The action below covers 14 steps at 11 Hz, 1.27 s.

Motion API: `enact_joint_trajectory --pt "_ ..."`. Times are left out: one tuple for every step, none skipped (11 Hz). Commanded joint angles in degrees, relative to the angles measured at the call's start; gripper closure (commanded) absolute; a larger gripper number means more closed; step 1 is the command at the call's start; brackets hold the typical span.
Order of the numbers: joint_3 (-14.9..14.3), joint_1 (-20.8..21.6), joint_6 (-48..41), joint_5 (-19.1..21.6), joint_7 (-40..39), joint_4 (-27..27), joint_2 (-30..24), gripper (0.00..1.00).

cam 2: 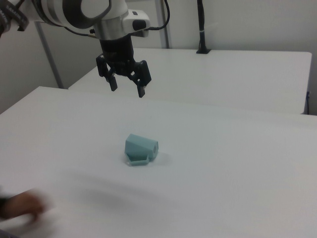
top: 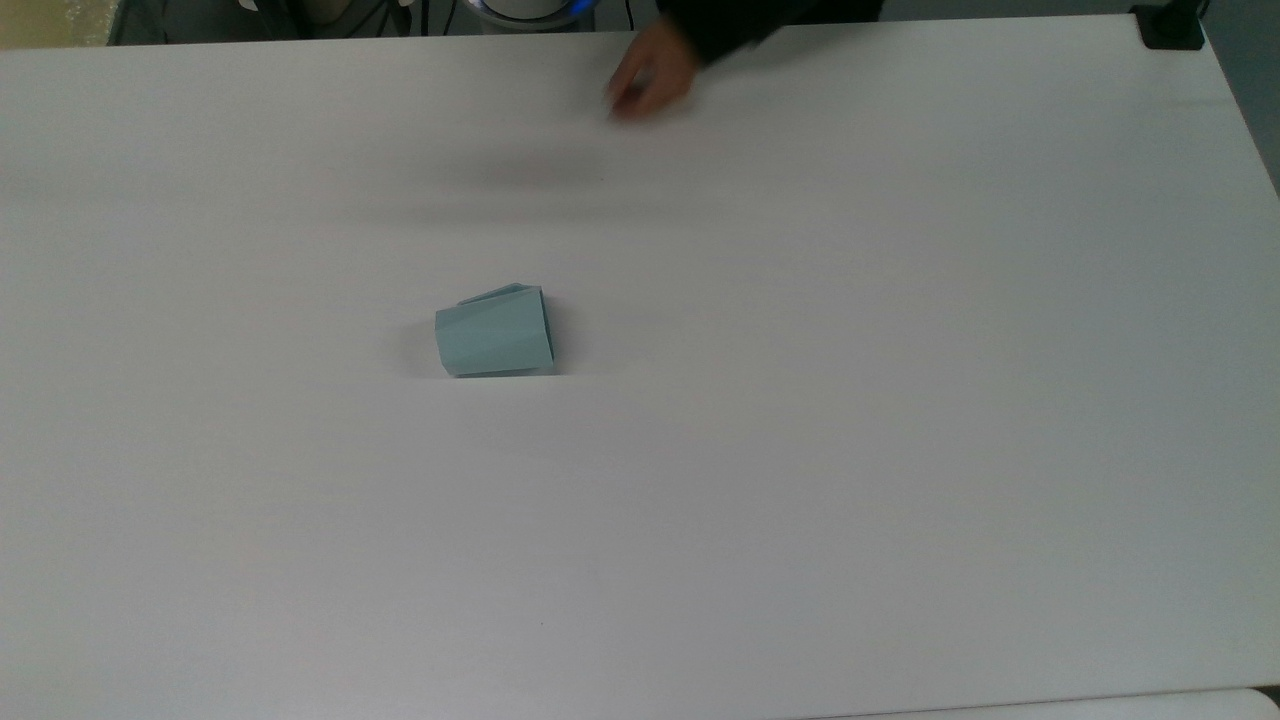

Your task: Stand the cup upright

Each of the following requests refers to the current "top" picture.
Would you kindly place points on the black table clamp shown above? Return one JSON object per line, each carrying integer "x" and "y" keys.
{"x": 1170, "y": 25}

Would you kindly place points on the person's bare hand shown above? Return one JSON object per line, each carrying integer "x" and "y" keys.
{"x": 655, "y": 72}

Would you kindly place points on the light blue plastic cup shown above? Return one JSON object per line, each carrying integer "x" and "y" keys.
{"x": 495, "y": 338}

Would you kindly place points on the dark grey seat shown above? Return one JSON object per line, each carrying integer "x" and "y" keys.
{"x": 200, "y": 20}

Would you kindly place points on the black sleeved forearm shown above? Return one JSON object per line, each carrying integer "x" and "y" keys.
{"x": 740, "y": 22}

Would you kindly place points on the white rounded side table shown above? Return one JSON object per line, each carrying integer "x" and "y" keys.
{"x": 1100, "y": 706}

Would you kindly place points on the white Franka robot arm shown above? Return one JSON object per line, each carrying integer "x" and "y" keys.
{"x": 530, "y": 10}

